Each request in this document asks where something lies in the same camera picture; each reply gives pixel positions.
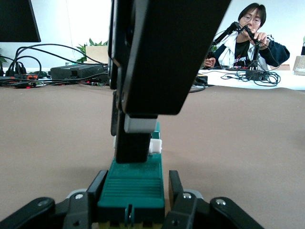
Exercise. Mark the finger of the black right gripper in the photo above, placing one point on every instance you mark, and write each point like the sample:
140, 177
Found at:
132, 148
114, 114

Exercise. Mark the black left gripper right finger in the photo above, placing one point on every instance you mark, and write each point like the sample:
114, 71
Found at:
175, 190

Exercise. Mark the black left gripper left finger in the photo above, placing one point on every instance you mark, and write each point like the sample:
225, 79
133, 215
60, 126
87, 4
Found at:
95, 188

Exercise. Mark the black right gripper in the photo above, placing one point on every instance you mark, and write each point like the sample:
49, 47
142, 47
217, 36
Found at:
166, 47

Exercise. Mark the black leader arm base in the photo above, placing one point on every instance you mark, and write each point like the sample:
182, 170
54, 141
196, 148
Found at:
253, 74

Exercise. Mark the black ribbed power supply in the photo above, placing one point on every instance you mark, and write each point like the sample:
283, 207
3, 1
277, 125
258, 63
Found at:
78, 71

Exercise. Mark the brown table cover sheet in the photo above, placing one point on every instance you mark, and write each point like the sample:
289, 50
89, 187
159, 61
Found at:
47, 143

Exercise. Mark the green potted plant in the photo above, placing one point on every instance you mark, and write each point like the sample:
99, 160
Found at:
2, 58
82, 48

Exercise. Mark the person in white navy jacket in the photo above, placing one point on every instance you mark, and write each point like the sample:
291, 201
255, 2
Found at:
252, 20

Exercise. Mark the circuit board red LED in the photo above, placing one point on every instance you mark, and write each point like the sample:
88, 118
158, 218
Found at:
28, 87

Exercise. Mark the grey orange USB hub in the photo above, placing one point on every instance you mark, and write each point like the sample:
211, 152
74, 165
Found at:
28, 76

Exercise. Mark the white desk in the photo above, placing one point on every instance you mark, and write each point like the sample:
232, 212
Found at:
293, 81

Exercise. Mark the black computer monitor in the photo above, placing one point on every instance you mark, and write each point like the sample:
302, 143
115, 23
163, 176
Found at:
16, 19

